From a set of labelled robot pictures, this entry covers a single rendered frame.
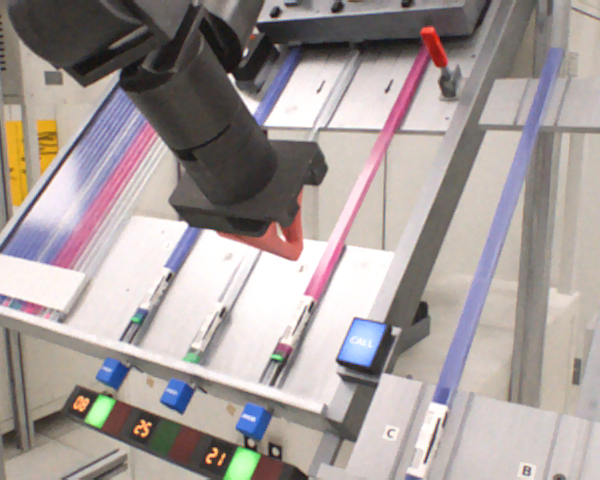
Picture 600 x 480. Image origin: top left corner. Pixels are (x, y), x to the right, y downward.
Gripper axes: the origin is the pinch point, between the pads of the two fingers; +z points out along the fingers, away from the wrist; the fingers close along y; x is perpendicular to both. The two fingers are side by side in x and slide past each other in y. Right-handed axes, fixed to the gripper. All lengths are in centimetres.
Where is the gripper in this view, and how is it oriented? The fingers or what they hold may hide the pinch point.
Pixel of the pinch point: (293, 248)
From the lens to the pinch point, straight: 54.0
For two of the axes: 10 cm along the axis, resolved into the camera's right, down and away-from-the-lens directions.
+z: 3.9, 5.7, 7.2
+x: -4.0, 8.1, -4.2
